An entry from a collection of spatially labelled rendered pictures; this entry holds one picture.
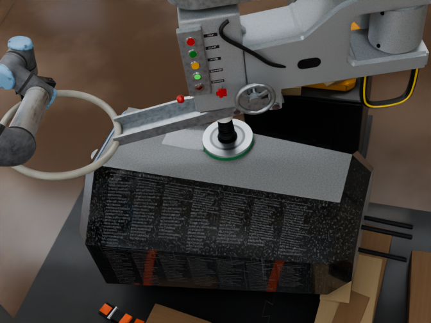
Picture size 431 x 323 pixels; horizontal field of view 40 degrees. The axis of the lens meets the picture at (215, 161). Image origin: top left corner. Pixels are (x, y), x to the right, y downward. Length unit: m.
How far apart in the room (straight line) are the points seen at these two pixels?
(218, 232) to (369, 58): 0.89
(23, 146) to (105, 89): 2.45
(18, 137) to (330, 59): 1.08
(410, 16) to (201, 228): 1.12
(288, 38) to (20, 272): 2.08
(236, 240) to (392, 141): 1.57
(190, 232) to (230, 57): 0.77
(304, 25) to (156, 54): 2.44
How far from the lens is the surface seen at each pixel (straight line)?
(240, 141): 2.43
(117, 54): 4.48
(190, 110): 2.37
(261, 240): 2.34
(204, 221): 2.39
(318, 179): 2.33
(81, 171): 2.27
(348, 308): 2.74
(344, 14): 2.02
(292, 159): 2.40
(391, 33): 2.15
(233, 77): 2.09
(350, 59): 2.17
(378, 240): 3.06
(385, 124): 3.75
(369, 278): 2.83
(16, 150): 1.79
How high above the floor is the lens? 2.71
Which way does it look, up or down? 49 degrees down
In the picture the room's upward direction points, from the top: 11 degrees counter-clockwise
